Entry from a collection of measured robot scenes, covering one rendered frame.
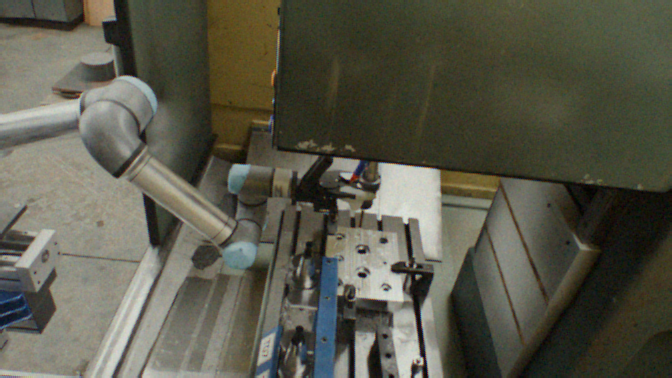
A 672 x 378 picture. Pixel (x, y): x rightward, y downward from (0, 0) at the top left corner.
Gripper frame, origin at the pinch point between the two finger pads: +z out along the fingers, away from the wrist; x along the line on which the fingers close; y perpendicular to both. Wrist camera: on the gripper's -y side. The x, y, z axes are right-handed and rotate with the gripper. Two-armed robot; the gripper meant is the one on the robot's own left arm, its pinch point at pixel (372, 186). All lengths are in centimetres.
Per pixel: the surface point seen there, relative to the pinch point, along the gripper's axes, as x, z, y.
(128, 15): -24, -65, -27
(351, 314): 13.6, -0.8, 32.8
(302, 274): 23.4, -14.7, 8.7
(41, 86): -270, -251, 132
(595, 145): 32, 28, -36
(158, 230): -25, -66, 46
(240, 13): -100, -52, -5
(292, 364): 45.5, -14.6, 9.1
